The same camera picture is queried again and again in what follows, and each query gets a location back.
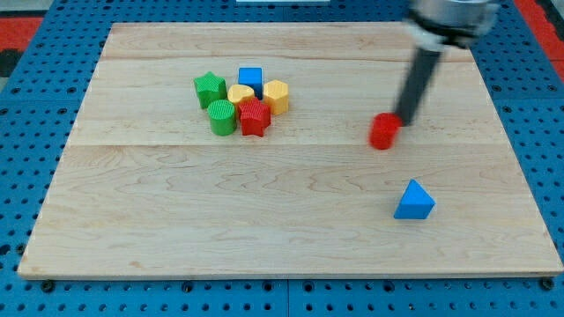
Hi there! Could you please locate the black pusher rod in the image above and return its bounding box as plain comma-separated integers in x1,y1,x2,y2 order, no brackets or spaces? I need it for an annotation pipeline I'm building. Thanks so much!
394,48,442,126

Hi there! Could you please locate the red cylinder block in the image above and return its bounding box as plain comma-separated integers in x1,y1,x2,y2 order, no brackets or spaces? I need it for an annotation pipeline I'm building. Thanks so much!
368,113,403,150

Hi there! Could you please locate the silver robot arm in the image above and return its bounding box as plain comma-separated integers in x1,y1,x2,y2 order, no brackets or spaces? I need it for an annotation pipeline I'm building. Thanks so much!
394,0,500,126

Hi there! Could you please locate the blue triangle block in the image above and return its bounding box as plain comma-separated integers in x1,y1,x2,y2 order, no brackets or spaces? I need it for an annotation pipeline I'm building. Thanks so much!
393,179,435,220

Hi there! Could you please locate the yellow hexagon block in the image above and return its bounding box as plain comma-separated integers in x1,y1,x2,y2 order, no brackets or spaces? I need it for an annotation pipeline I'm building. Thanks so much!
263,80,289,115

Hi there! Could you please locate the blue cube block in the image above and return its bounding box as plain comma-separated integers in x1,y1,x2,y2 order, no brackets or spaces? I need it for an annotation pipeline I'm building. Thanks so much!
238,67,263,100

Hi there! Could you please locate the red star block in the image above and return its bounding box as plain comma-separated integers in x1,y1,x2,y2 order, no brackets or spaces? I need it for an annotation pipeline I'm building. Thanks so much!
238,99,271,137

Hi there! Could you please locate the yellow heart block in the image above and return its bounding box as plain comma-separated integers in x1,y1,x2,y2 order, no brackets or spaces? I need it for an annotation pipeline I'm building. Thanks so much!
227,84,255,115

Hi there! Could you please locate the green cylinder block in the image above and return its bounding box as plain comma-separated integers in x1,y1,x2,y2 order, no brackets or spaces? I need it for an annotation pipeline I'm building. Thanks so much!
207,100,237,136

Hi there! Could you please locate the green star block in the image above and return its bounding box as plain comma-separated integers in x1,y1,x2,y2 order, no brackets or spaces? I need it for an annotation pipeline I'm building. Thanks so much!
193,71,227,109

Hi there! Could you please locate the light wooden board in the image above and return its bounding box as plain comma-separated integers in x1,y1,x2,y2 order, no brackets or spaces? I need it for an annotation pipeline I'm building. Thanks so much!
18,23,563,280

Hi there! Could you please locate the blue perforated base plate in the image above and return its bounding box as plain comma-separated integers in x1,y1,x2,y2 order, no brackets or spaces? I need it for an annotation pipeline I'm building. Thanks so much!
1,1,563,316

